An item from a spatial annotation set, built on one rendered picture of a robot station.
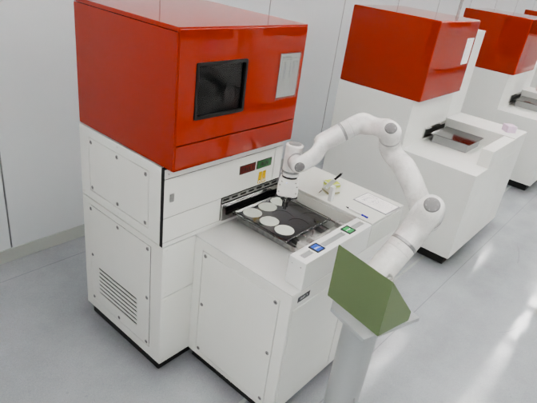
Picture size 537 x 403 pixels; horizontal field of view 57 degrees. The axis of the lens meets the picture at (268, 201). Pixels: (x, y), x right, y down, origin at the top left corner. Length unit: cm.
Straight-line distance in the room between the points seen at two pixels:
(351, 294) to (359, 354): 31
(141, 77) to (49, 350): 165
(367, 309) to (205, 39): 124
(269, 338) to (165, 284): 58
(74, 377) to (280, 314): 122
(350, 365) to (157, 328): 100
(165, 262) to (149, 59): 94
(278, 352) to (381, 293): 64
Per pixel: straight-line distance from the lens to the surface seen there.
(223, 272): 239
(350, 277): 204
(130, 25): 220
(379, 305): 198
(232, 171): 247
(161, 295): 252
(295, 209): 263
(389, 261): 207
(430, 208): 208
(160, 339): 270
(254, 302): 231
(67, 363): 300
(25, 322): 329
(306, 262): 210
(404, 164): 222
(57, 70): 349
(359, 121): 232
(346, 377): 236
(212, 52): 209
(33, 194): 368
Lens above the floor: 211
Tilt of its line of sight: 27 degrees down
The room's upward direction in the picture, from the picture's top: 8 degrees clockwise
